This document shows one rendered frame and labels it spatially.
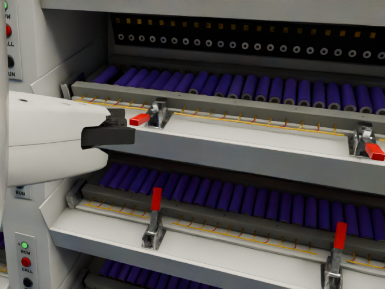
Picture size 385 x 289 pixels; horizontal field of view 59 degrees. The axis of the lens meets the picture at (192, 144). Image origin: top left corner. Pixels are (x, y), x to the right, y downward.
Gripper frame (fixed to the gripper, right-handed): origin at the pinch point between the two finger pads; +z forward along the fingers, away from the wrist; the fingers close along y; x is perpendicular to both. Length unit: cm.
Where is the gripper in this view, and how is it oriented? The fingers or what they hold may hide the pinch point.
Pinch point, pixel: (94, 122)
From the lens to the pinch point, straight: 33.4
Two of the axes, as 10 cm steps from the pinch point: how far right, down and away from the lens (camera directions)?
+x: 1.1, -9.8, -1.4
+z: 2.7, -1.0, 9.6
